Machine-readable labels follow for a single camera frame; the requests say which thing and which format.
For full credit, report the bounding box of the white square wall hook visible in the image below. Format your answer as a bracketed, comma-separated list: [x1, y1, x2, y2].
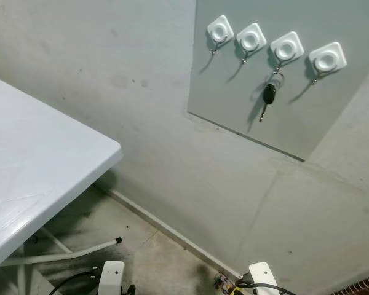
[207, 15, 235, 56]
[269, 31, 305, 73]
[235, 23, 268, 64]
[307, 42, 347, 84]

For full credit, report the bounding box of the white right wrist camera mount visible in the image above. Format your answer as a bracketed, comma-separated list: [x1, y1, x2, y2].
[248, 262, 280, 295]

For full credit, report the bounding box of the grey wall board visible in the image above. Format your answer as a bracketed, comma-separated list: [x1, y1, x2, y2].
[187, 0, 369, 162]

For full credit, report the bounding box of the white metal table leg frame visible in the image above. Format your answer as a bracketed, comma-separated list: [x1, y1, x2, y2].
[0, 226, 122, 295]

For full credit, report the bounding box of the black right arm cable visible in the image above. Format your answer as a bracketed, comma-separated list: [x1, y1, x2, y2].
[237, 281, 296, 295]

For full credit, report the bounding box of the white plastic folding table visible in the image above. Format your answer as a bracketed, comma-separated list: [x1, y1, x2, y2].
[0, 77, 124, 274]

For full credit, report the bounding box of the white floor skirting strip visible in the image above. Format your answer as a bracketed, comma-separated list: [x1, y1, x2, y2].
[108, 187, 244, 280]

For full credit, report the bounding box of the red brick-pattern mat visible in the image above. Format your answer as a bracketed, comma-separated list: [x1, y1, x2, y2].
[332, 273, 369, 295]

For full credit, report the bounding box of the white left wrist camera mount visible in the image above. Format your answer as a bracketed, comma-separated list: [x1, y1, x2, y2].
[97, 261, 125, 295]

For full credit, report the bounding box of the black car key with ring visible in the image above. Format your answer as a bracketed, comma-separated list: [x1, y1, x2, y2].
[258, 69, 285, 124]

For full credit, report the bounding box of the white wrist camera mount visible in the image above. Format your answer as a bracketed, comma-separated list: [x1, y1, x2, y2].
[97, 261, 125, 295]
[248, 262, 280, 295]

